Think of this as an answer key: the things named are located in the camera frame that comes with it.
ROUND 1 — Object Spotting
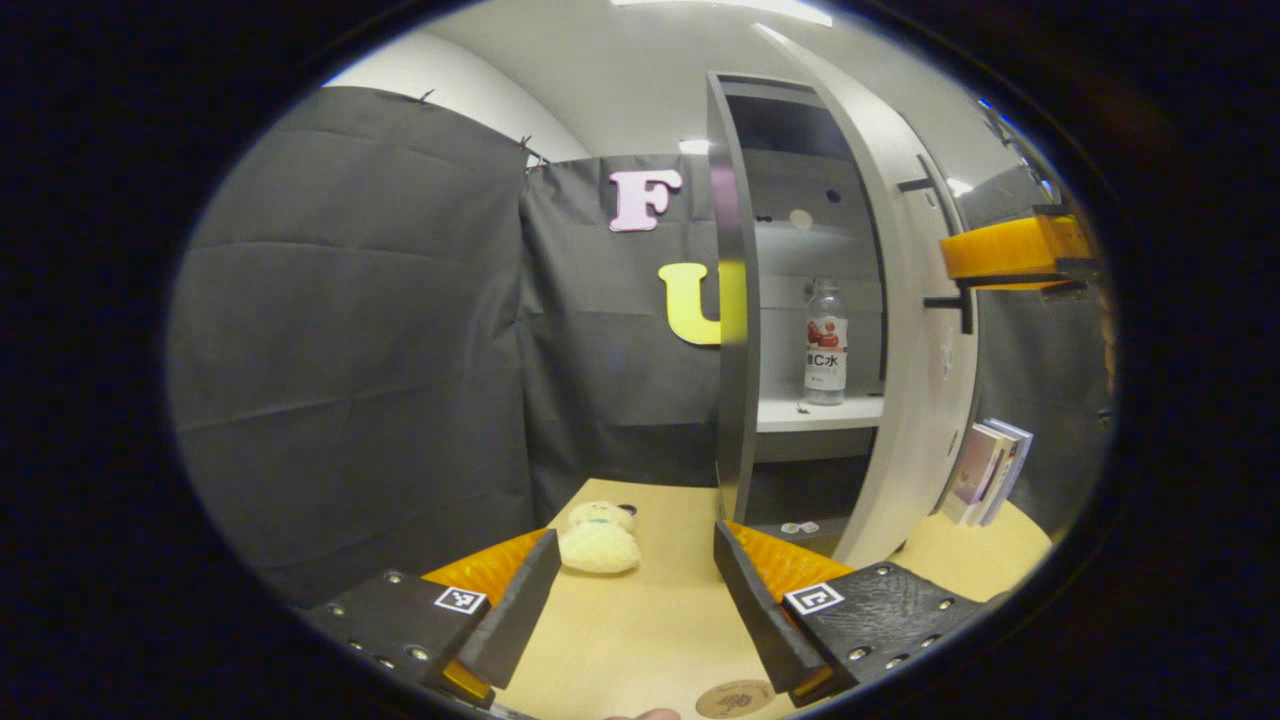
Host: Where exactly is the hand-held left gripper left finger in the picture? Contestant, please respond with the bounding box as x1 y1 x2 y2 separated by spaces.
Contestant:
300 528 563 711

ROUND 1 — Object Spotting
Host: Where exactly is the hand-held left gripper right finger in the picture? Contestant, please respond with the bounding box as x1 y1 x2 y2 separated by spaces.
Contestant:
713 520 1006 709

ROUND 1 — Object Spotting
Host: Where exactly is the black cabinet door handle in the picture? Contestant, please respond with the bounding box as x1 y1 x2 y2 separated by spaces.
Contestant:
897 150 976 336

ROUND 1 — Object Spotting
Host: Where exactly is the round brown coaster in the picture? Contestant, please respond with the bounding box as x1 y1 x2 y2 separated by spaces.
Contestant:
695 680 777 719

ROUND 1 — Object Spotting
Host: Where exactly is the beige cabinet door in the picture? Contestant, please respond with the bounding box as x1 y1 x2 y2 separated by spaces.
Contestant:
755 22 983 569

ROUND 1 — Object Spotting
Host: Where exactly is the clear bottle red label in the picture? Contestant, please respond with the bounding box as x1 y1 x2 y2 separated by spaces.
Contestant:
803 278 849 406

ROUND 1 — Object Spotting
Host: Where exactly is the dark grey cabinet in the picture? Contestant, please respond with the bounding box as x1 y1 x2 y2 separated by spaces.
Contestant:
705 70 891 531

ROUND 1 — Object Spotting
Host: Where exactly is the cream plush toy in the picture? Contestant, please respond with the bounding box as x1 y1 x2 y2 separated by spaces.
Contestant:
557 501 641 575

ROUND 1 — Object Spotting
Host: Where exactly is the blue grey book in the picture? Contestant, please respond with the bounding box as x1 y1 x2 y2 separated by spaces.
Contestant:
988 418 1035 521

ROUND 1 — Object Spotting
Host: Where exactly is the white spine book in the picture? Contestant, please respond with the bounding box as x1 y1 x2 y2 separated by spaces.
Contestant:
975 420 1023 526

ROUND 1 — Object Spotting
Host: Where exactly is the black backdrop cloth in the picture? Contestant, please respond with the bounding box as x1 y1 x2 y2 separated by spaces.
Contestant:
168 85 1113 606

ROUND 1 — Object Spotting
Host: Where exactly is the large ceiling light panel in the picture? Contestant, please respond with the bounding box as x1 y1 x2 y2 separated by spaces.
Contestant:
610 0 833 27

